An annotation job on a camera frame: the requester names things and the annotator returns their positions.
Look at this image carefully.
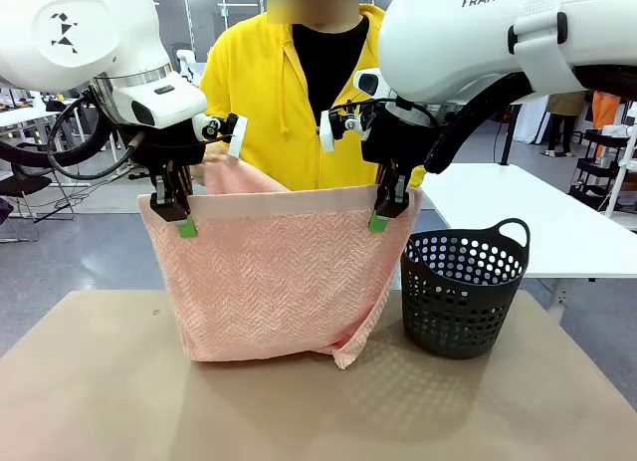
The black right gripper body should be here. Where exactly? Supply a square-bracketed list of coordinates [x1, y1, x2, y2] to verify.
[360, 110, 439, 171]

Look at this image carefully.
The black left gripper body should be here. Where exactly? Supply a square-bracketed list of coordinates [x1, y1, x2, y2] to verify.
[118, 115, 208, 173]

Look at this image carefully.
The pink towel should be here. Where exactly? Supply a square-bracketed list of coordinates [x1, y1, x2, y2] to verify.
[137, 156, 424, 371]

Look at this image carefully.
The dark perforated plastic basket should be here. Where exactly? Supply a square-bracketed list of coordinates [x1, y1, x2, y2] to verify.
[400, 217, 531, 360]

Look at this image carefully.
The person's right hand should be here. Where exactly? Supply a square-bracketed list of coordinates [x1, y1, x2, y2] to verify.
[191, 140, 233, 186]

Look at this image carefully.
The large white table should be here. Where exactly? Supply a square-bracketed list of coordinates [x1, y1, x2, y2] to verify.
[420, 161, 637, 282]

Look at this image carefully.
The person in yellow hoodie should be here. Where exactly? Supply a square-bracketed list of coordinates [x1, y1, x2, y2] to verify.
[200, 0, 429, 192]

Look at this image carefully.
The black mesh office chair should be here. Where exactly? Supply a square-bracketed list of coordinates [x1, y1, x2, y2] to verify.
[0, 159, 76, 243]

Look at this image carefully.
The person in brown coat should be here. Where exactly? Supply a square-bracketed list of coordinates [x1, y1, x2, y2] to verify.
[545, 91, 589, 157]

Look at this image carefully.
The black rolling trolley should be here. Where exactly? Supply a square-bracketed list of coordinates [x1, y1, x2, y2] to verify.
[569, 126, 637, 218]

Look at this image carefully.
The mannequin with orange trousers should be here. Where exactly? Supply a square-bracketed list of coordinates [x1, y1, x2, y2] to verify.
[590, 90, 624, 157]

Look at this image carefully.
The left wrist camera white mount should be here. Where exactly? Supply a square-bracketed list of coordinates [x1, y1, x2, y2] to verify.
[192, 113, 249, 158]

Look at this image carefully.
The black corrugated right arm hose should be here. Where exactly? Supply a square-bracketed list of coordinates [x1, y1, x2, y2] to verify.
[425, 65, 637, 176]

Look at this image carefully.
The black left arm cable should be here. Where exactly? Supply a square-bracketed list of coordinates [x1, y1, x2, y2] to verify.
[47, 90, 145, 181]

